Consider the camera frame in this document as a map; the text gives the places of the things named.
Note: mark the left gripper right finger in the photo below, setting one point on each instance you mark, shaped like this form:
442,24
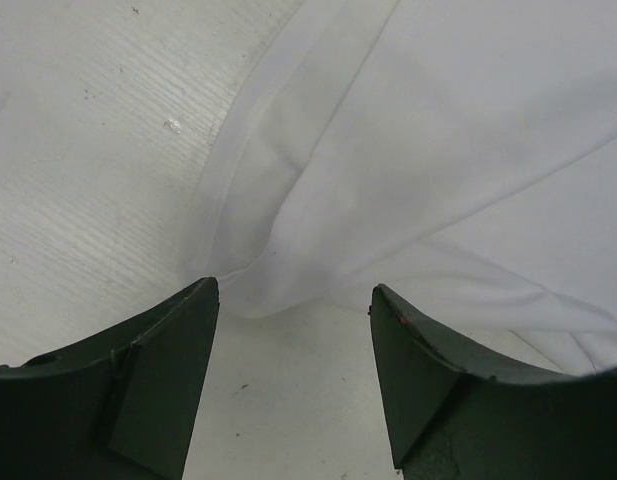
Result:
455,409

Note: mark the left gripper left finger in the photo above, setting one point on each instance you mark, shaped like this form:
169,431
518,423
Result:
120,404

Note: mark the white t shirt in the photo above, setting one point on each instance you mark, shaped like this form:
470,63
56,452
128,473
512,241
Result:
463,153

